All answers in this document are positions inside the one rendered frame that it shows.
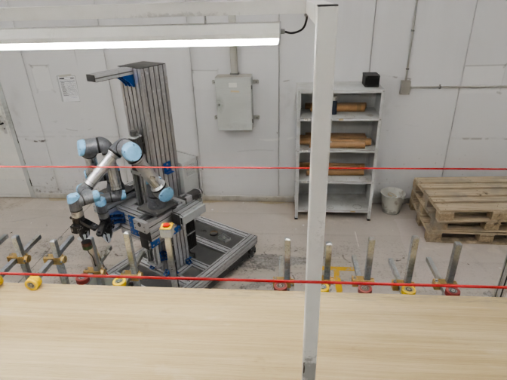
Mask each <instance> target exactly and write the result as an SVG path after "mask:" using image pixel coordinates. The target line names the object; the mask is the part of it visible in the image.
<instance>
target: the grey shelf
mask: <svg viewBox="0 0 507 380"><path fill-rule="evenodd" d="M372 94H373V97H372ZM385 94H386V90H385V89H384V88H383V87H382V86H381V85H380V84H379V87H364V85H363V84H362V81H335V82H334V83H333V96H337V102H338V103H367V107H366V109H365V111H364V112H336V115H332V119H331V133H365V136H367V138H371V146H365V149H340V148H330V155H329V163H349V164H365V167H376V163H377V157H378V151H379V138H380V132H381V126H382V119H383V107H384V100H385ZM312 98H313V82H297V108H296V111H297V122H296V158H295V167H299V165H300V162H310V155H311V148H309V145H300V135H306V133H311V132H312V112H310V109H305V103H312ZM371 101H372V105H371ZM369 122H370V126H369ZM368 129H369V133H368ZM366 153H367V154H366ZM365 158H366V161H365ZM375 175H376V169H364V175H363V176H328V181H327V204H326V212H332V213H367V221H370V214H371V207H372V200H373V188H374V183H375ZM362 186H363V189H362ZM294 203H295V217H294V219H298V212H308V211H309V176H307V175H306V169H295V194H294Z"/></svg>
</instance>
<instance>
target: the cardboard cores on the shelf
mask: <svg viewBox="0 0 507 380"><path fill-rule="evenodd" d="M366 107H367V103H337V108H336V111H337V112H364V111H365V109H366ZM305 109H310V112H312V103H305ZM311 135H312V133H306V135H300V145H309V148H311ZM365 146H371V138H367V136H365V133H330V148H340V149H365ZM299 167H310V162H300V165H299ZM329 167H365V164H349V163H329ZM309 174H310V169H306V175H307V176H309ZM363 175H364V169H328V176H363Z"/></svg>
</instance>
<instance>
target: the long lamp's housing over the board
mask: <svg viewBox="0 0 507 380"><path fill-rule="evenodd" d="M258 38H278V45H281V21H276V22H245V23H207V24H204V23H184V24H152V25H121V26H60V27H29V28H0V44H42V43H78V42H114V41H185V40H222V39H258Z"/></svg>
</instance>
